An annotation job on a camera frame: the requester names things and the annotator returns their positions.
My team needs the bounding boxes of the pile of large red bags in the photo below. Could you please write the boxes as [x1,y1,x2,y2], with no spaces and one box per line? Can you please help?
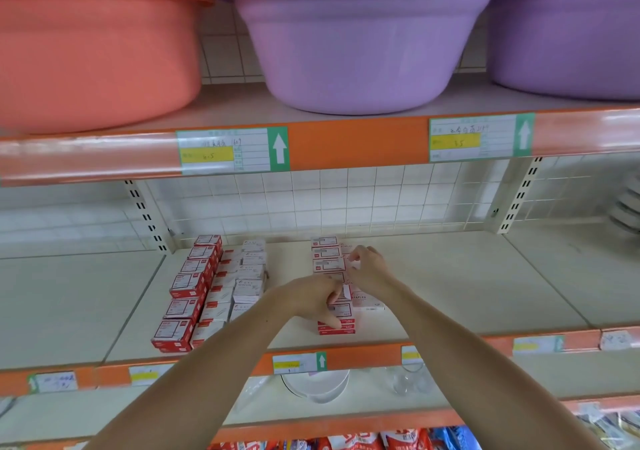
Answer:
[210,427,483,450]

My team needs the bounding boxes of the purple plastic basin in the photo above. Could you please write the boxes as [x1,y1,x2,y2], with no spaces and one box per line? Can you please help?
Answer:
[488,0,640,102]
[208,0,527,116]

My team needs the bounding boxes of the large label with green arrow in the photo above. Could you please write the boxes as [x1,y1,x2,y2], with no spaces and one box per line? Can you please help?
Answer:
[429,113,537,163]
[177,126,291,175]

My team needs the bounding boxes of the white perforated shelf upright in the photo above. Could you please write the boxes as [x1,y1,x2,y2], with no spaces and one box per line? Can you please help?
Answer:
[488,157,542,235]
[124,180,173,255]

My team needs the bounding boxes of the cluster of clear glasses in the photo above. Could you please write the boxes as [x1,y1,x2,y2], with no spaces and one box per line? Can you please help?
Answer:
[390,365,433,397]

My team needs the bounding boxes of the stacks of wrapped containers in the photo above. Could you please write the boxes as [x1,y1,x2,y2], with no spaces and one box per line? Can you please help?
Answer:
[610,170,640,232]

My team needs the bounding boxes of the person's left forearm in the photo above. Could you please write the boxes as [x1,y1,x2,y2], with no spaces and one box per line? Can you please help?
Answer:
[85,293,301,450]

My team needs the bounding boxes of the person's left hand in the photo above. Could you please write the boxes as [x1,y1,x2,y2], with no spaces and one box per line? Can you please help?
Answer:
[272,273,347,331]

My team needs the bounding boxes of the person's right forearm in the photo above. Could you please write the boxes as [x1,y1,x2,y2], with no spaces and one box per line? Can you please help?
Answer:
[375,279,606,450]

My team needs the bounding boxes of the person's right hand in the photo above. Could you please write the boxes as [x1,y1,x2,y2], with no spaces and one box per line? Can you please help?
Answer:
[345,245,404,302]

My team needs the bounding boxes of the white shelf with orange edges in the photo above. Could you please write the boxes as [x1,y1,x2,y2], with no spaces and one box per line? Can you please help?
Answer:
[0,75,640,450]

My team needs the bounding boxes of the white handwritten label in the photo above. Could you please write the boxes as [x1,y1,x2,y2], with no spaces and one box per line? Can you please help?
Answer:
[598,329,637,352]

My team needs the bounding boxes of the orange plastic basin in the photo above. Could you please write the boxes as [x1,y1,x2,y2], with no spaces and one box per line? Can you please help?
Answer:
[0,0,214,134]

